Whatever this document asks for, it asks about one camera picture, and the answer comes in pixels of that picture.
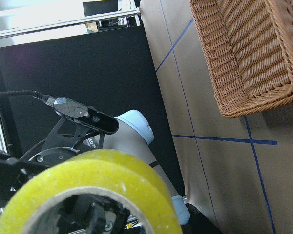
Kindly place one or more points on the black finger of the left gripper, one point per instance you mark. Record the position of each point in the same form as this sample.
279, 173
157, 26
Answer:
14, 172

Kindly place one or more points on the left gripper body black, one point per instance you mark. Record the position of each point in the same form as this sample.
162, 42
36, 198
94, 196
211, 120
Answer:
57, 148

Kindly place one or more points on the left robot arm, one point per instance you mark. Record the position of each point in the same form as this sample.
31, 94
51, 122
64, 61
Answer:
133, 136

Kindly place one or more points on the brown wicker basket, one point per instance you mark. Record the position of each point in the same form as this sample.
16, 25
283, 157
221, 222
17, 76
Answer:
248, 48

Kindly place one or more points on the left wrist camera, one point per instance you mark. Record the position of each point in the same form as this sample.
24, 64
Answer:
81, 114

